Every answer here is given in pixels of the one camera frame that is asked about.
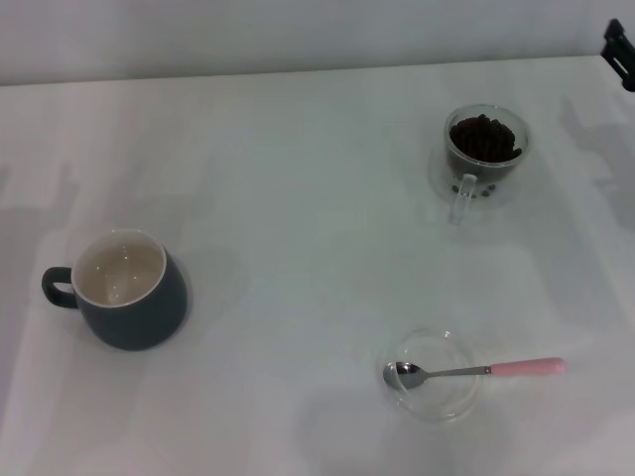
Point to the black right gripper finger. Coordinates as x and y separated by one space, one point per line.
615 47

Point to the dark blue ceramic mug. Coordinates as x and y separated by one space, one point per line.
144 317

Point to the coffee bean pile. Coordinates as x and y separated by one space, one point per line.
483 139

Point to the clear round glass dish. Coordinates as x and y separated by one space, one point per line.
446 404

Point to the clear double-wall glass cup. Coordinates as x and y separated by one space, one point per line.
464 198

